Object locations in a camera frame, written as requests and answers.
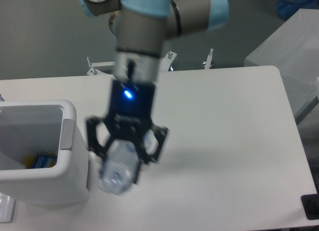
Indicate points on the white pedestal base frame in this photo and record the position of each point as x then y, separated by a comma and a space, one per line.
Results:
165, 64

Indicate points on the clear plastic item bottom left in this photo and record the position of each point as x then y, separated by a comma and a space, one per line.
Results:
7, 205

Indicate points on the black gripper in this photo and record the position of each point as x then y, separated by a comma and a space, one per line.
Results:
129, 118

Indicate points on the clear plastic water bottle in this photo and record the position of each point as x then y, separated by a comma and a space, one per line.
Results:
121, 168

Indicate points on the grey covered table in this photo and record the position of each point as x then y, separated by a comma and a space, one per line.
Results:
294, 50

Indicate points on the white trash can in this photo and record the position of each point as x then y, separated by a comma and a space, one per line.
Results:
29, 128

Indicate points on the blue yellow trash in can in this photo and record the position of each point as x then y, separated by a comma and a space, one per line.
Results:
40, 161

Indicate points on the black device at table edge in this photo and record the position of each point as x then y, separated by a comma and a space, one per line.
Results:
310, 204

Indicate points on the blue bag in corner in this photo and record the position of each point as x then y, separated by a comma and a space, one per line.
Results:
287, 8

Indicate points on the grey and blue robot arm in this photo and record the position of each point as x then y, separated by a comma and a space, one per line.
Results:
144, 26

